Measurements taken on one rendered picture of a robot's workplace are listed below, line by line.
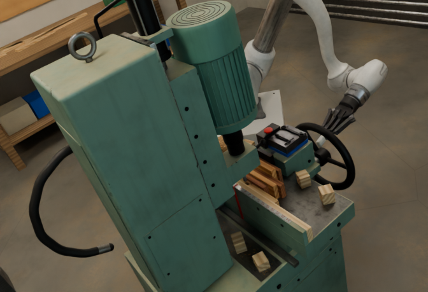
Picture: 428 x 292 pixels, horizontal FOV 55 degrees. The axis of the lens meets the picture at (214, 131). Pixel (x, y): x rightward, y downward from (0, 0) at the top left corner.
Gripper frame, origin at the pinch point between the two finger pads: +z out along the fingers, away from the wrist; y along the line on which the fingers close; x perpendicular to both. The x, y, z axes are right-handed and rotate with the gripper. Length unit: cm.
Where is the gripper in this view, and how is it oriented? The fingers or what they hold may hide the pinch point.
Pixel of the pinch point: (323, 138)
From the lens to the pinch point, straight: 171.5
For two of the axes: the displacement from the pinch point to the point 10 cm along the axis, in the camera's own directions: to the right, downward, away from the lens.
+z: -6.4, 7.5, -1.8
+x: 5.0, 5.7, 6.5
